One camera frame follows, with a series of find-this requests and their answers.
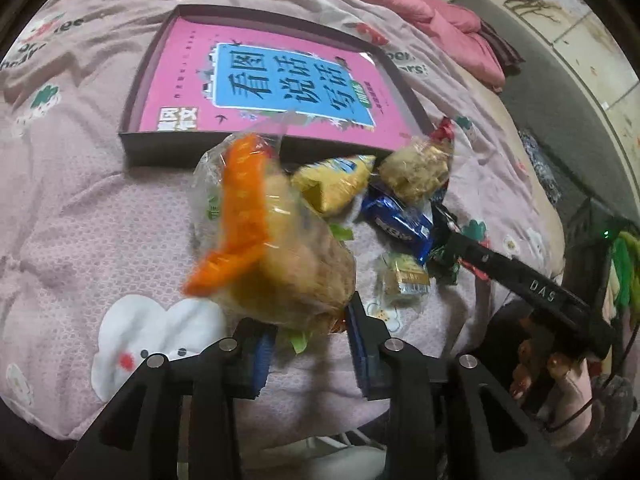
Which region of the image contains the blue wafer snack packet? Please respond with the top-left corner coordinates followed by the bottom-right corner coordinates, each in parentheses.
top-left (360, 183), bottom-right (434, 266)

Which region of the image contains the clear bag brown pastry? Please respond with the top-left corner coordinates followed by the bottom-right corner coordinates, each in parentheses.
top-left (378, 117), bottom-right (454, 206)

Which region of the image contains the yellow snack packet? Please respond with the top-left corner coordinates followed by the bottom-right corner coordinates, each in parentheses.
top-left (291, 155), bottom-right (375, 217)

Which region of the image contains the orange cracker snack pack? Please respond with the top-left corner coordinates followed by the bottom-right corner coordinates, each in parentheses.
top-left (182, 124), bottom-right (356, 335)

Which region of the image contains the green milk snack packet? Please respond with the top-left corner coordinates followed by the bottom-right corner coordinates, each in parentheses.
top-left (283, 222), bottom-right (355, 356)

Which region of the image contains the operator right hand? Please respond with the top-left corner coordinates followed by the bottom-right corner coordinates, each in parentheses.
top-left (509, 338), bottom-right (592, 448)

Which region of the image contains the grey headboard cushion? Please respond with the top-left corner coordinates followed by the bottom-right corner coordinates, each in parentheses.
top-left (454, 0), bottom-right (639, 222)

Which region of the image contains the dark striped pillow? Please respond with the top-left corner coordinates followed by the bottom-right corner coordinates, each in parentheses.
top-left (478, 21), bottom-right (525, 76)

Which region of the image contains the pink strawberry print bedsheet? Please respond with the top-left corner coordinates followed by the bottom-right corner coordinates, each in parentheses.
top-left (1, 0), bottom-right (564, 446)

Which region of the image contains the pink quilted duvet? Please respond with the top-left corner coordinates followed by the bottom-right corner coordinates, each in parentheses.
top-left (361, 0), bottom-right (506, 91)

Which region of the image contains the pink children's book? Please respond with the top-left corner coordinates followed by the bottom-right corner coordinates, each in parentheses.
top-left (128, 15), bottom-right (429, 151)

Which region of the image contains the flower wall painting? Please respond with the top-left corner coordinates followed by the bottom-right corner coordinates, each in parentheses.
top-left (504, 0), bottom-right (639, 170)

